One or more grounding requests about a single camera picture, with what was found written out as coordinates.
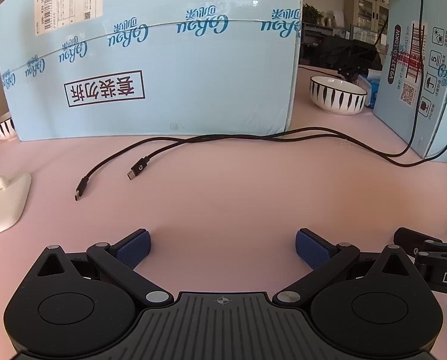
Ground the black striped white bowl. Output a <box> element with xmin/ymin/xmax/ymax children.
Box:
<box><xmin>310</xmin><ymin>76</ymin><xmax>368</xmax><ymax>116</ymax></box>

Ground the large light blue carton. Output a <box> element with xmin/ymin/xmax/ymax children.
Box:
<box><xmin>0</xmin><ymin>0</ymin><xmax>302</xmax><ymax>141</ymax></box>

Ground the black USB cable long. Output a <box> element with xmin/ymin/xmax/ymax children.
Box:
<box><xmin>74</xmin><ymin>132</ymin><xmax>447</xmax><ymax>202</ymax></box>

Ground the black USB cable short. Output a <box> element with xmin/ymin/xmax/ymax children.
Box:
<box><xmin>125</xmin><ymin>0</ymin><xmax>436</xmax><ymax>182</ymax></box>

